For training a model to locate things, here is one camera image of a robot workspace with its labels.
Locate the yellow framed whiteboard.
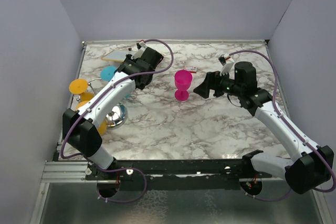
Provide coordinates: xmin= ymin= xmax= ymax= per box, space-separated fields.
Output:
xmin=101 ymin=48 xmax=165 ymax=63

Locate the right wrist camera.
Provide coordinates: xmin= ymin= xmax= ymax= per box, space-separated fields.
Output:
xmin=218 ymin=54 xmax=235 ymax=76

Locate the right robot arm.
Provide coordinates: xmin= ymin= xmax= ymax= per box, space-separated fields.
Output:
xmin=193 ymin=61 xmax=334 ymax=194

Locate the pink plastic wine glass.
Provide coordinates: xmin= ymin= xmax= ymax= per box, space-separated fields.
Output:
xmin=174 ymin=70 xmax=193 ymax=101

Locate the chrome wine glass rack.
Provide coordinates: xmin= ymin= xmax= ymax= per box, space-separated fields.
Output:
xmin=76 ymin=78 xmax=128 ymax=130

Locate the yellow wine glass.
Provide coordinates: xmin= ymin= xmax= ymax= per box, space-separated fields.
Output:
xmin=69 ymin=79 xmax=95 ymax=102
xmin=76 ymin=101 xmax=107 ymax=135

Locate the yellow wine glass front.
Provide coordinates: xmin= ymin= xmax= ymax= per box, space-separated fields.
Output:
xmin=76 ymin=101 xmax=107 ymax=135

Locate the blue plastic wine glass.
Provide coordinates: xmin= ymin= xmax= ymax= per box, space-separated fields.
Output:
xmin=100 ymin=66 xmax=127 ymax=87

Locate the red card box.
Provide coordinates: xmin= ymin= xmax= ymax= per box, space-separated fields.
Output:
xmin=184 ymin=66 xmax=197 ymax=73

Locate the aluminium rail frame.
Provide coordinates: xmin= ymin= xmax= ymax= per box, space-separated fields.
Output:
xmin=31 ymin=39 xmax=335 ymax=223

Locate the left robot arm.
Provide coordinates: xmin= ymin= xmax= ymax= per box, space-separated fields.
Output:
xmin=62 ymin=46 xmax=163 ymax=179

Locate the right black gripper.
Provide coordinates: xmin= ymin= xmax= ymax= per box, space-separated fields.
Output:
xmin=194 ymin=68 xmax=244 ymax=98

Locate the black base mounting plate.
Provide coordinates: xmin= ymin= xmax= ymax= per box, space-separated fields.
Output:
xmin=86 ymin=159 xmax=271 ymax=191

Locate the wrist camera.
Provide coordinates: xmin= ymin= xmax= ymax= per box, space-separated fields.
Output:
xmin=131 ymin=40 xmax=146 ymax=59
xmin=218 ymin=54 xmax=235 ymax=76

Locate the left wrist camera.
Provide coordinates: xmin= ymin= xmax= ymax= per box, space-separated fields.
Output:
xmin=131 ymin=40 xmax=146 ymax=59

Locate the yellow wine glass rear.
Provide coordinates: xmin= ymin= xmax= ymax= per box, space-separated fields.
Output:
xmin=69 ymin=79 xmax=95 ymax=102

